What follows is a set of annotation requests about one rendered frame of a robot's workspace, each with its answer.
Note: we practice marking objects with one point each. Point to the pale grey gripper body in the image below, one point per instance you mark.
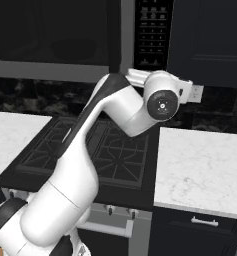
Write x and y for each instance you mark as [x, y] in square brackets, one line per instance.
[197, 94]

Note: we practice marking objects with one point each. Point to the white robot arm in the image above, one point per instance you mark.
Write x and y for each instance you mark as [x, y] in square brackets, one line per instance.
[73, 180]

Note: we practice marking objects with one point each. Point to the black microwave oven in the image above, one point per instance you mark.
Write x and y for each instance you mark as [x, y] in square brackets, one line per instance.
[153, 33]

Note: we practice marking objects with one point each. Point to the dark base cupboard door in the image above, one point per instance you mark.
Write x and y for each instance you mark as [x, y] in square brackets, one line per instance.
[193, 245]

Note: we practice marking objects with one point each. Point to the microwave door with dark window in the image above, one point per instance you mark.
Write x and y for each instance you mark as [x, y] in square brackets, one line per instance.
[50, 33]

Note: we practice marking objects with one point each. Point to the black hob with grates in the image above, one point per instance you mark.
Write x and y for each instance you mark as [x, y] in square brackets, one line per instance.
[123, 160]

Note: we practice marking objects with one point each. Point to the dark drawer front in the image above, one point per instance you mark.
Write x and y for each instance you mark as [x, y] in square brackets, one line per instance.
[203, 221]

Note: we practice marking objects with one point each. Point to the small dark oven knob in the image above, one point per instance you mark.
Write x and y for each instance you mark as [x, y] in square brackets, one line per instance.
[133, 213]
[109, 209]
[12, 194]

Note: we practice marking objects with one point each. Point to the grey oven front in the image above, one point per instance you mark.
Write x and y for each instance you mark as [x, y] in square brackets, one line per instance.
[141, 233]

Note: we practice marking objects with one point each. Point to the dark wall cupboard door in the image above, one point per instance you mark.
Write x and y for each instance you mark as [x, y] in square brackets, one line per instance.
[210, 36]

